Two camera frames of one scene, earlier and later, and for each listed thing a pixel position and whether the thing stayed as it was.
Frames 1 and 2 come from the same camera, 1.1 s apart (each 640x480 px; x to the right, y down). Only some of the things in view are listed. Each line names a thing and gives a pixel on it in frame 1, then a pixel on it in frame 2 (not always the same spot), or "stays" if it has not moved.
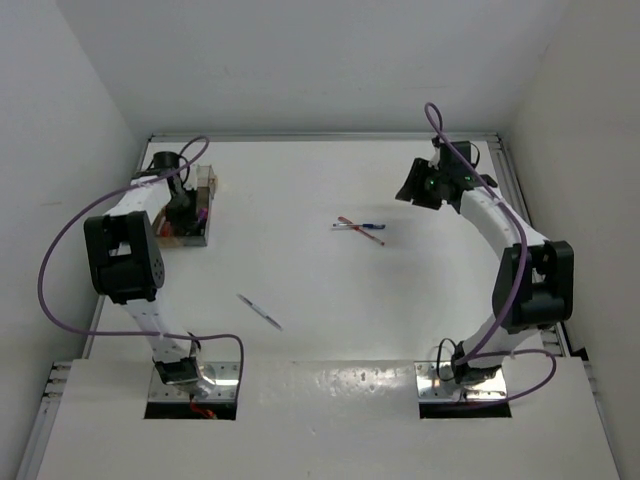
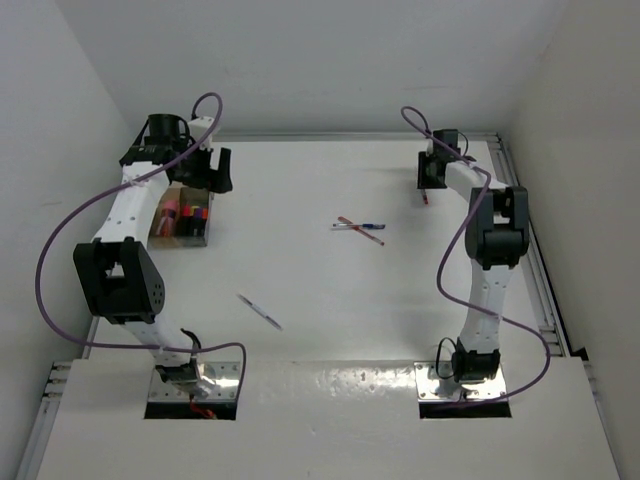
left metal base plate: x=226 y=376 stays
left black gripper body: x=181 y=212 -> x=194 y=170
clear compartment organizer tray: x=204 y=179 stays
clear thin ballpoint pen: x=260 y=312 stays
